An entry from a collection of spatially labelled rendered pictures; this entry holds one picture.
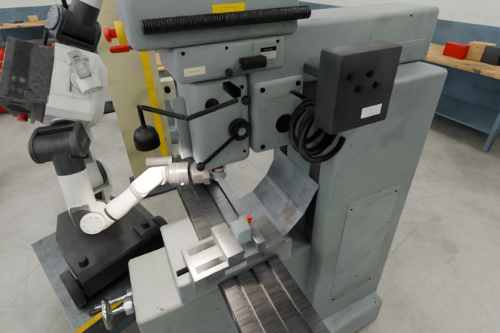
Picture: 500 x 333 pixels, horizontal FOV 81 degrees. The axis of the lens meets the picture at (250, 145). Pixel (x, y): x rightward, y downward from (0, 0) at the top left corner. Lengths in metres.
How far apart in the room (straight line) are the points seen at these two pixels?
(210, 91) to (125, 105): 1.96
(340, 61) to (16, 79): 0.95
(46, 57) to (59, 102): 0.15
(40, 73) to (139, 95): 1.66
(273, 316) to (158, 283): 0.56
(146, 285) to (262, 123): 0.84
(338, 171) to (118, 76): 2.05
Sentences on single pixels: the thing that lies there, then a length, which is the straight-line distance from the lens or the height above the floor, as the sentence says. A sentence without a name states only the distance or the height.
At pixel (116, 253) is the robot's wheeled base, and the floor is 0.59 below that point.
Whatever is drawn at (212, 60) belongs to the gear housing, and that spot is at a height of 1.69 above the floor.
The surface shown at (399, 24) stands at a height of 1.72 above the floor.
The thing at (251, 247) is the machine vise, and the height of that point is 1.05.
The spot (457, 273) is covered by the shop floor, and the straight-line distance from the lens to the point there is 2.72.
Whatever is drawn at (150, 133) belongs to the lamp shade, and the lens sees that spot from 0.88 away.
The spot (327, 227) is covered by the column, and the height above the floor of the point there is 0.96.
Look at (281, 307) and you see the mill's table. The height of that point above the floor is 0.98.
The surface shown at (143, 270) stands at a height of 0.78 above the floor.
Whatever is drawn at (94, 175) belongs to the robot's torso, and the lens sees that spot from 1.65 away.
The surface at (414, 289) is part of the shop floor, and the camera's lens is 2.49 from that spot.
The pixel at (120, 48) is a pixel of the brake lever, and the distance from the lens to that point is 1.00.
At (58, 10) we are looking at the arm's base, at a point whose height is 1.79.
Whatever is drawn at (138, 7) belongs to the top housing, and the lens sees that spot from 0.77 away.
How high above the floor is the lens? 1.90
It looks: 31 degrees down
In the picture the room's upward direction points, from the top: 2 degrees counter-clockwise
